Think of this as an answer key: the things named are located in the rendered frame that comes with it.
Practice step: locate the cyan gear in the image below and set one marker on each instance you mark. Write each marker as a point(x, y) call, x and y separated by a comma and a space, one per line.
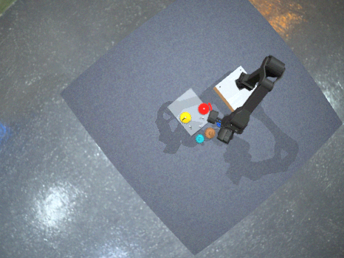
point(200, 138)

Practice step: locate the red gear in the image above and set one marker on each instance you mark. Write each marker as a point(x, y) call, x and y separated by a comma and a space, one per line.
point(202, 110)

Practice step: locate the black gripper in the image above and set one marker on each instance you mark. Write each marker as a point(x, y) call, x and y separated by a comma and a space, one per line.
point(212, 117)

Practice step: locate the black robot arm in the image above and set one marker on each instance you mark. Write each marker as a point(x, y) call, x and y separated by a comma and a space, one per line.
point(238, 120)

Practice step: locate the yellow gear with black stripe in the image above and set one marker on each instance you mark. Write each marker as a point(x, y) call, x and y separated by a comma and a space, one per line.
point(183, 115)

